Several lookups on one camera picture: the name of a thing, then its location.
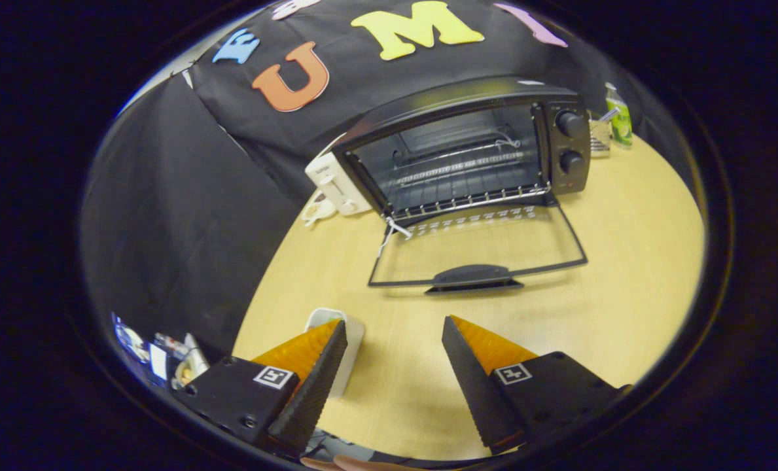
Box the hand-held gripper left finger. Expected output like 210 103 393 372
173 319 349 455

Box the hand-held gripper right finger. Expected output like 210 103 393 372
441 315 631 455

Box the black toaster oven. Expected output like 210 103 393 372
330 75 592 295

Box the white bread toaster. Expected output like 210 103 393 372
305 152 373 217

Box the white rectangular container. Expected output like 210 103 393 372
305 307 366 398

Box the mixed coloured clutter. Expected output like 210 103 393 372
111 314 209 390

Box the small cup on saucer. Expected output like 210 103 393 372
300 196 337 228

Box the clear glass jar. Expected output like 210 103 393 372
588 108 618 159

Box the green label plastic bottle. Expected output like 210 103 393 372
605 82 633 150

